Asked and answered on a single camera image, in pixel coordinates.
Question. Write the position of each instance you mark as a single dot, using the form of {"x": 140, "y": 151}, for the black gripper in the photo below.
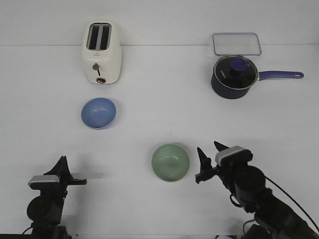
{"x": 59, "y": 190}
{"x": 225, "y": 174}

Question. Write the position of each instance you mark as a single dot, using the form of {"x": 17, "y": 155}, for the green bowl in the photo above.
{"x": 170, "y": 162}

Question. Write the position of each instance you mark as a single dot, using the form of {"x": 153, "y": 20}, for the blue bowl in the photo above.
{"x": 99, "y": 113}

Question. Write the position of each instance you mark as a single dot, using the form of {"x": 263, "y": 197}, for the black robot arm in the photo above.
{"x": 45, "y": 210}
{"x": 273, "y": 219}

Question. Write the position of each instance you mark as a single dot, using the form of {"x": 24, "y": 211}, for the dark blue saucepan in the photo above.
{"x": 232, "y": 94}

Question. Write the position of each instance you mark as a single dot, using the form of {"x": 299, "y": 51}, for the glass pot lid blue knob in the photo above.
{"x": 235, "y": 72}

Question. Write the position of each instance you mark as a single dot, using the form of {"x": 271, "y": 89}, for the clear plastic container lid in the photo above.
{"x": 236, "y": 43}

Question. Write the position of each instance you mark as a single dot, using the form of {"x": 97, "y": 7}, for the white two-slot toaster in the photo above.
{"x": 102, "y": 52}

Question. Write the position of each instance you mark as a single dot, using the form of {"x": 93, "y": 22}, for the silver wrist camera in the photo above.
{"x": 228, "y": 156}
{"x": 43, "y": 179}

